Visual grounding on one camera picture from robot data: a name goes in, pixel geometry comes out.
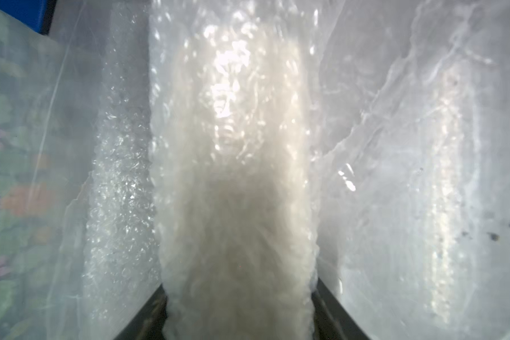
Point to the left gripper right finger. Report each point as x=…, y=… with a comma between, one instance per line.
x=331, y=321

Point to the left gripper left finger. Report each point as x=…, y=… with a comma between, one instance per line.
x=149, y=322

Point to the clear bubble wrap sheet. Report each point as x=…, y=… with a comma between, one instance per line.
x=411, y=169

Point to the blue tape dispenser box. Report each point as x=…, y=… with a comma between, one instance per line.
x=35, y=14

